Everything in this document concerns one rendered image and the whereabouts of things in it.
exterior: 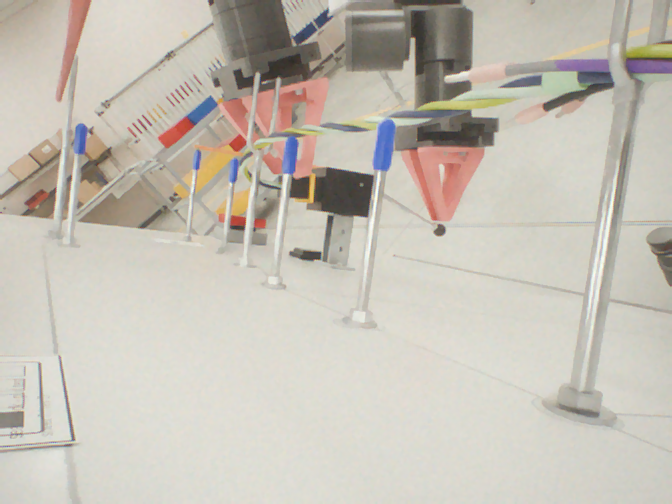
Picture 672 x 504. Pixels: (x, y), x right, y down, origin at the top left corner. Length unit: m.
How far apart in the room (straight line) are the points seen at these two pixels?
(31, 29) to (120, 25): 1.21
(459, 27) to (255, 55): 0.22
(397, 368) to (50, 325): 0.10
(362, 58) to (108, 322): 0.41
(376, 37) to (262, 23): 0.14
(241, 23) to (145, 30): 8.86
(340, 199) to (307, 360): 0.33
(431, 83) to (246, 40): 0.19
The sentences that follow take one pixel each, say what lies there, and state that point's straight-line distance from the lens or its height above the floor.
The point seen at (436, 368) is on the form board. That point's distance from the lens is 0.17.
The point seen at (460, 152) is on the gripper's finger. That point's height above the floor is 1.07.
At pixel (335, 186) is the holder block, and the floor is 1.13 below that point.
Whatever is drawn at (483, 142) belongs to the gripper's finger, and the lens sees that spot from 0.53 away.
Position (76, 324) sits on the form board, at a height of 1.24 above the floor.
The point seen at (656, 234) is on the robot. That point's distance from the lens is 1.54.
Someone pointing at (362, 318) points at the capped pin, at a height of 1.16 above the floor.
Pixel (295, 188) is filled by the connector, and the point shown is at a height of 1.15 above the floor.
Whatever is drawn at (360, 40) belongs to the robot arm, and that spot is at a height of 1.21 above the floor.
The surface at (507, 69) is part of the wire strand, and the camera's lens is 0.17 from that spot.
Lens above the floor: 1.27
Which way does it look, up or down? 23 degrees down
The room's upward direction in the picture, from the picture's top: 38 degrees counter-clockwise
